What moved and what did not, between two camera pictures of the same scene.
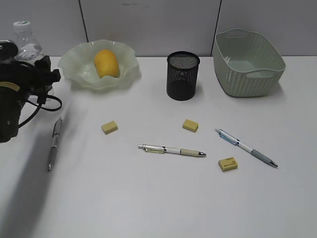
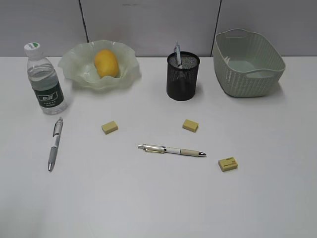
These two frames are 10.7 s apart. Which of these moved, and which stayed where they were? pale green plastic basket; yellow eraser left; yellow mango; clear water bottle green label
Moved: clear water bottle green label
Stayed: yellow mango; yellow eraser left; pale green plastic basket
